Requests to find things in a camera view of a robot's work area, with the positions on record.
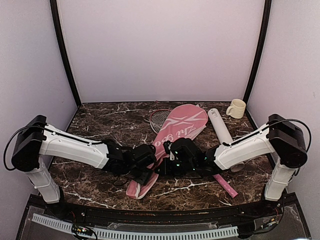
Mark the cream ceramic mug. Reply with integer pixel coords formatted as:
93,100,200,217
225,99,246,119

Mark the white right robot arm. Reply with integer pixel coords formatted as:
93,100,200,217
155,114,310,217

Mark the pink racket cover bag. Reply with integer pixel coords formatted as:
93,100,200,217
126,104,208,200

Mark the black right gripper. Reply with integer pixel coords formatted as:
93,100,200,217
154,157,196,178

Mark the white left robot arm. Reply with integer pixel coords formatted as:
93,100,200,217
7,115,157,218

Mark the black front table rail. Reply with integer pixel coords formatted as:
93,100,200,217
57,201,283,225

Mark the white slotted cable duct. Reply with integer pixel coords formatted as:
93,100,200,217
31,213,239,240

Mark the right pink-handled badminton racket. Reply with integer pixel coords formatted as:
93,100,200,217
149,108,239,199

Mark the white shuttlecock tube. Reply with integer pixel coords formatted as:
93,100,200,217
207,108,245,172

